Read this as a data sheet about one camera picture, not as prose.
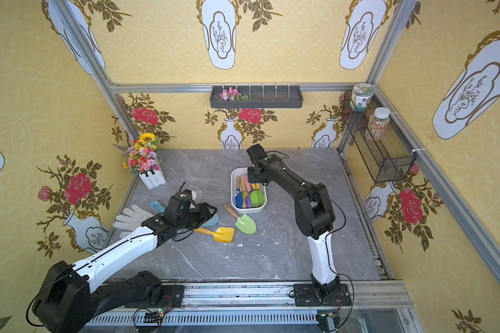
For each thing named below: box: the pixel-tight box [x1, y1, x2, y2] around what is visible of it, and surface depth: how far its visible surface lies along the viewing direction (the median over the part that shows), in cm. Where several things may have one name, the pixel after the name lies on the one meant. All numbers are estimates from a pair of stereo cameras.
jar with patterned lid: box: [350, 82, 375, 112], surface depth 87 cm
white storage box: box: [230, 167, 268, 214], surface depth 97 cm
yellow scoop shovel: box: [193, 226, 236, 243], surface depth 90 cm
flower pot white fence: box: [113, 132, 166, 191], surface depth 100 cm
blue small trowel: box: [234, 175, 244, 209], surface depth 102 cm
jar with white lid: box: [367, 106, 391, 141], surface depth 74 cm
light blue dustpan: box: [150, 200, 166, 214], surface depth 97 cm
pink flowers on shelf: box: [219, 86, 249, 102], surface depth 89 cm
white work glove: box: [112, 204, 154, 239], surface depth 96 cm
